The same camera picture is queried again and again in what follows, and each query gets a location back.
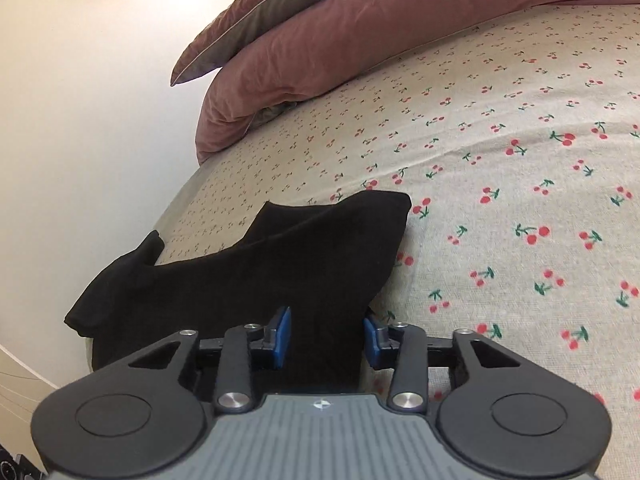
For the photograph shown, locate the black pants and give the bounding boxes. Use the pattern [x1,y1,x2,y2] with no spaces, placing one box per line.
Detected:
[65,191,411,392]

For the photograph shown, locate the cherry print bed sheet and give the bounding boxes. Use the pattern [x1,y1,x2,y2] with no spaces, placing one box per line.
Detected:
[152,6,639,418]

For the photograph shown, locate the pink folded duvet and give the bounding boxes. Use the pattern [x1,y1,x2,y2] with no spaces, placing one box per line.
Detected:
[195,0,638,162]

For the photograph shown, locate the pink grey pillow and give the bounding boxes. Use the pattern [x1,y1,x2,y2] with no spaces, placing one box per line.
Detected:
[170,0,322,86]

